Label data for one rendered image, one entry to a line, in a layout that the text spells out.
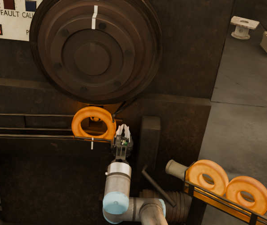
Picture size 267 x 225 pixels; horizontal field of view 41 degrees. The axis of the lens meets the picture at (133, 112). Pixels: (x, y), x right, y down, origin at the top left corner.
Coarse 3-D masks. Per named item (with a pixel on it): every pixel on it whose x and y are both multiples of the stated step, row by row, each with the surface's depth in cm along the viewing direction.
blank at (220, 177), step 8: (200, 160) 133; (208, 160) 132; (192, 168) 134; (200, 168) 132; (208, 168) 130; (216, 168) 128; (192, 176) 136; (200, 176) 136; (216, 176) 129; (224, 176) 128; (200, 184) 135; (208, 184) 136; (216, 184) 130; (224, 184) 128; (216, 192) 132; (224, 192) 130
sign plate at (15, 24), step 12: (0, 0) 130; (24, 0) 129; (36, 0) 129; (0, 12) 132; (12, 12) 132; (24, 12) 132; (0, 24) 134; (12, 24) 134; (24, 24) 134; (0, 36) 137; (12, 36) 137; (24, 36) 137
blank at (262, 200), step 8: (240, 176) 125; (232, 184) 126; (240, 184) 123; (248, 184) 121; (256, 184) 120; (232, 192) 127; (248, 192) 123; (256, 192) 121; (264, 192) 120; (232, 200) 129; (240, 200) 128; (256, 200) 122; (264, 200) 120; (240, 208) 128; (256, 208) 123; (264, 208) 121
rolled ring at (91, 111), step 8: (80, 112) 142; (88, 112) 142; (96, 112) 141; (104, 112) 142; (80, 120) 144; (104, 120) 143; (72, 128) 146; (80, 128) 148; (112, 128) 145; (88, 136) 150; (96, 136) 151; (104, 136) 148; (112, 136) 147
